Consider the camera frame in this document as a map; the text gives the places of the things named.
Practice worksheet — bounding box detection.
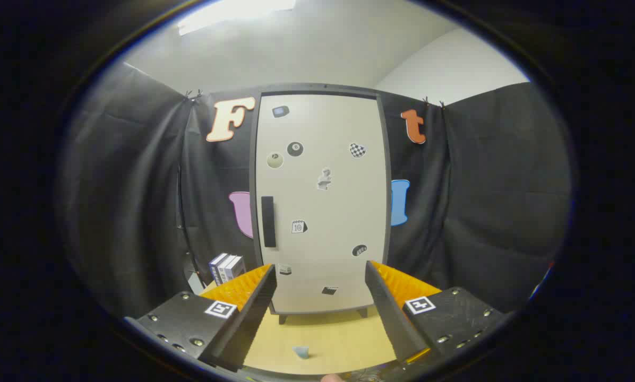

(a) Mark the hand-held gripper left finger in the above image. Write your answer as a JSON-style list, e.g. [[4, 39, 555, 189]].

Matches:
[[124, 264, 278, 373]]

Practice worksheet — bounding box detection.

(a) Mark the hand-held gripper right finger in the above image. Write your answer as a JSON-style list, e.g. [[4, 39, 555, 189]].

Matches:
[[364, 260, 509, 367]]

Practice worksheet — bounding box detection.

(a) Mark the black door handle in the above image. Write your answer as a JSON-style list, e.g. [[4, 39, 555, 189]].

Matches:
[[261, 196, 276, 248]]

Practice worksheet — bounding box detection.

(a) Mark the white cabinet door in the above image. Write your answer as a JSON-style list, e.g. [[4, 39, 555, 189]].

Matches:
[[255, 94, 388, 315]]

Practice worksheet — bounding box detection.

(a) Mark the white spine book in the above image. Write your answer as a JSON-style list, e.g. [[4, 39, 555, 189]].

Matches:
[[217, 255, 237, 284]]

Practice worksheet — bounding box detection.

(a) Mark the dark blue book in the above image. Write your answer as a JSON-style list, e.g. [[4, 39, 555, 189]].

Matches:
[[209, 253, 228, 284]]

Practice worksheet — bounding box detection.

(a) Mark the thin black stand pole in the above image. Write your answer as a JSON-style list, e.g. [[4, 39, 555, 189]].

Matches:
[[176, 159, 204, 290]]

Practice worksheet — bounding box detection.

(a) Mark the black backdrop cloth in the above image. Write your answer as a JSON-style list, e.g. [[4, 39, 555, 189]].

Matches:
[[57, 61, 573, 319]]

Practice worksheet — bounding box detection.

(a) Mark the dark grey cabinet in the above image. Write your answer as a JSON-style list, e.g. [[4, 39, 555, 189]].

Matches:
[[248, 82, 393, 325]]

